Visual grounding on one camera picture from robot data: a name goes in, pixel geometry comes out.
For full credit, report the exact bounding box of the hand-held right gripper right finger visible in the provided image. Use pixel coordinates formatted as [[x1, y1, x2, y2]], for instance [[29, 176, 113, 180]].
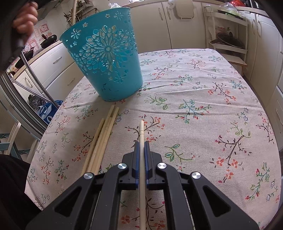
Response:
[[144, 141, 259, 230]]

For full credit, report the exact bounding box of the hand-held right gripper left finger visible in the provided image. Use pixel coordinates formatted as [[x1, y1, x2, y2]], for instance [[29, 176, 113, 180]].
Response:
[[25, 142, 141, 230]]

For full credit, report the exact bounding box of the wooden chopstick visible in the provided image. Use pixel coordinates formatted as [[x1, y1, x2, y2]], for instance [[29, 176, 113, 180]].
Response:
[[81, 118, 105, 176], [95, 107, 120, 173], [90, 105, 116, 173], [86, 117, 111, 174], [139, 120, 147, 230]]

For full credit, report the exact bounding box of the bunch of chopsticks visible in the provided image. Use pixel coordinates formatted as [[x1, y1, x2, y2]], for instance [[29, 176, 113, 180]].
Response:
[[70, 0, 78, 25]]

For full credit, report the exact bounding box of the teal perforated plastic basket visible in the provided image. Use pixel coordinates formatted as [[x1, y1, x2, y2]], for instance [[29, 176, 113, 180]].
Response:
[[59, 7, 144, 102]]

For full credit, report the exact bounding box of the person's left hand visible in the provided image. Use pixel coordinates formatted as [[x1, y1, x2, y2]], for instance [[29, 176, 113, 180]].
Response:
[[13, 1, 39, 35]]

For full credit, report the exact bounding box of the black pot with red knob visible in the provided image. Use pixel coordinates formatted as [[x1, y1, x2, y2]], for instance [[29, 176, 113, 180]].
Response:
[[40, 34, 58, 48]]

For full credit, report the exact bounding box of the cream flat-front drawer cabinet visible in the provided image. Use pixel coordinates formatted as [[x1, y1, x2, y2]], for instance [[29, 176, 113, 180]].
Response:
[[12, 41, 89, 95]]

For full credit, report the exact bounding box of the floral tablecloth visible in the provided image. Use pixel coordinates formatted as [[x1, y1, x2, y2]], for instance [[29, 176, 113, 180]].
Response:
[[24, 47, 282, 230]]

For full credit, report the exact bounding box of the blue floral bag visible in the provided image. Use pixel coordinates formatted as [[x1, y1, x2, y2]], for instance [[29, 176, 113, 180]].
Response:
[[36, 100, 64, 125]]

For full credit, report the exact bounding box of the cream cabinet with doors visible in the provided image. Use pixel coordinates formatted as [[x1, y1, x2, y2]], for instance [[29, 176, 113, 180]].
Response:
[[130, 0, 213, 50]]

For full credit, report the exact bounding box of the white shelf cart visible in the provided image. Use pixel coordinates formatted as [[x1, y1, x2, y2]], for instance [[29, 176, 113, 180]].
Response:
[[203, 5, 248, 67]]

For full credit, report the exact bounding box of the black wok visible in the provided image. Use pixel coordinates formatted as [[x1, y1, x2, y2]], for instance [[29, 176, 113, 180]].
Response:
[[210, 32, 246, 48]]

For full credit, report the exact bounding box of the white hanging bin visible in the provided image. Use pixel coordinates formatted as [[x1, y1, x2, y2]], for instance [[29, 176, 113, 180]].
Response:
[[171, 1, 196, 20]]

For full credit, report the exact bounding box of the bag of green vegetables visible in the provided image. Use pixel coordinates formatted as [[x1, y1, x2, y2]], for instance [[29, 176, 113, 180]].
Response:
[[218, 3, 242, 16]]

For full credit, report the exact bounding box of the grey metal folding frame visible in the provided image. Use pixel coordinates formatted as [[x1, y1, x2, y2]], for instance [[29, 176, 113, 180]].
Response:
[[0, 51, 61, 135]]

